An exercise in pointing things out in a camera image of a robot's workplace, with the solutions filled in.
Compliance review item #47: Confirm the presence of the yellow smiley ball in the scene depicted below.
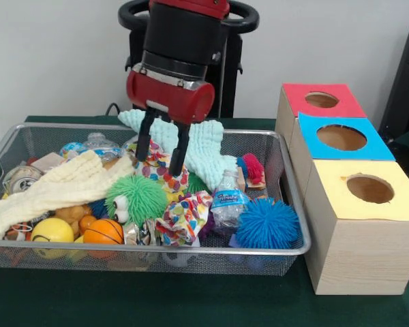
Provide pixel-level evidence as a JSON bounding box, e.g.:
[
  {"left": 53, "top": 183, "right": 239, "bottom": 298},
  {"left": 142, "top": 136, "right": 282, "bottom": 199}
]
[{"left": 31, "top": 217, "right": 75, "bottom": 260}]

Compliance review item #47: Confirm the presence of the pale yellow cloth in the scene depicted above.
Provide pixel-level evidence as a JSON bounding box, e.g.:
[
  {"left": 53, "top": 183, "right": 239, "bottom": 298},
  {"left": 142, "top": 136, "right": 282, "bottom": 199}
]
[{"left": 0, "top": 150, "right": 134, "bottom": 240}]

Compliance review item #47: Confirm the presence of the colourful patterned cloth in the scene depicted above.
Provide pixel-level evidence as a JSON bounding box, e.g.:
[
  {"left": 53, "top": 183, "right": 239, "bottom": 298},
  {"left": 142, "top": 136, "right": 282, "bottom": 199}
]
[{"left": 126, "top": 140, "right": 214, "bottom": 247}]

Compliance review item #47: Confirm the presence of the wooden box with three holes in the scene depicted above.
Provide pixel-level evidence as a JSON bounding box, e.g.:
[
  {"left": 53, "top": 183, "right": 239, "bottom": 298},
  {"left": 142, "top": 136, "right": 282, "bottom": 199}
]
[{"left": 275, "top": 83, "right": 409, "bottom": 296}]

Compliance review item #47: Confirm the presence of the shallow clear mesh bin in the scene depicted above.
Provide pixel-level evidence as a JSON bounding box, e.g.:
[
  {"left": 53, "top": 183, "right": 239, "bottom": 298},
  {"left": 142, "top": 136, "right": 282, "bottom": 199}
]
[{"left": 0, "top": 123, "right": 311, "bottom": 275}]

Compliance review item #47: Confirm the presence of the mint green cloth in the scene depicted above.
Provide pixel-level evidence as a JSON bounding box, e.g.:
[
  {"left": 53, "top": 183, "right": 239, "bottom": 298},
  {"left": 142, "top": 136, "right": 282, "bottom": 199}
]
[{"left": 118, "top": 109, "right": 239, "bottom": 193}]

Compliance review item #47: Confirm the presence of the blue spiky ball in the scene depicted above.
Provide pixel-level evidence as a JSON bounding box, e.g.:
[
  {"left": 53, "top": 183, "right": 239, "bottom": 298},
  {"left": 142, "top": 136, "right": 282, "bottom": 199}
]
[{"left": 233, "top": 197, "right": 301, "bottom": 250}]

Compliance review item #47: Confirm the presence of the crushed clear water bottle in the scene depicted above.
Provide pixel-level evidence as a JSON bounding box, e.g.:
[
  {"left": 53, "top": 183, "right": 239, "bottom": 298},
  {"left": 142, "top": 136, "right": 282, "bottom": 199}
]
[{"left": 210, "top": 170, "right": 250, "bottom": 234}]

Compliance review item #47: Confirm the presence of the orange toy basketball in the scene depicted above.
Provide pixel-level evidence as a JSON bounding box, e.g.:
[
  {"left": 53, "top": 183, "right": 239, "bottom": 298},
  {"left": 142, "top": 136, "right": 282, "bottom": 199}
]
[{"left": 83, "top": 218, "right": 125, "bottom": 258}]

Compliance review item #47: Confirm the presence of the purple spiky ball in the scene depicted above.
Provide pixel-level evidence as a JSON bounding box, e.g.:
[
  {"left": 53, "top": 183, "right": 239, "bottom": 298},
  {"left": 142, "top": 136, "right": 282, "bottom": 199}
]
[{"left": 198, "top": 211, "right": 216, "bottom": 237}]

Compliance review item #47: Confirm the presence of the red spiky toy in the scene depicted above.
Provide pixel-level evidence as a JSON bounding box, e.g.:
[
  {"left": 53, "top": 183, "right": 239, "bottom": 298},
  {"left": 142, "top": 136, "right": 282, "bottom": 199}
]
[{"left": 241, "top": 153, "right": 265, "bottom": 186}]

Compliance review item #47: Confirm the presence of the green spiky ball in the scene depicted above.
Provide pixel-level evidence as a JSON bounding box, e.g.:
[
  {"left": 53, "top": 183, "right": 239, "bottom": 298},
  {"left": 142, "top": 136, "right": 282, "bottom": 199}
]
[{"left": 106, "top": 174, "right": 169, "bottom": 226}]

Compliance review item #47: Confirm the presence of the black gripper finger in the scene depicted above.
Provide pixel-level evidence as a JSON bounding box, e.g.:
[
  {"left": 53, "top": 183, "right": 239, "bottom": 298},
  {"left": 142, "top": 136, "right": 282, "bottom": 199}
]
[
  {"left": 168, "top": 123, "right": 191, "bottom": 177},
  {"left": 136, "top": 109, "right": 157, "bottom": 163}
]

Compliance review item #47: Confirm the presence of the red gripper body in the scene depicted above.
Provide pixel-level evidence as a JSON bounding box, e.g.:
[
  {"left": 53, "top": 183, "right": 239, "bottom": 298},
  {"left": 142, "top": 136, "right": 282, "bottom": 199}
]
[{"left": 126, "top": 67, "right": 216, "bottom": 126}]

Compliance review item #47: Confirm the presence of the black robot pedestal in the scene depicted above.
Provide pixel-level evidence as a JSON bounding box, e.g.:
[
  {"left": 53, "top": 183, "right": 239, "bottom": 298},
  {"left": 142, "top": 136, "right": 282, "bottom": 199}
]
[{"left": 118, "top": 0, "right": 260, "bottom": 119}]

